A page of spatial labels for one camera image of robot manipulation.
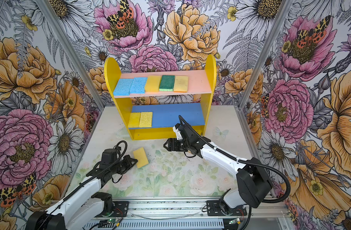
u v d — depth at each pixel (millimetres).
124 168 760
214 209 738
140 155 908
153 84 736
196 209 761
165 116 981
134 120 923
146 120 926
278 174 407
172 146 718
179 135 751
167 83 747
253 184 425
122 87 730
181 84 733
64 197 470
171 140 733
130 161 766
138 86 733
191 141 638
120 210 730
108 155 664
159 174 871
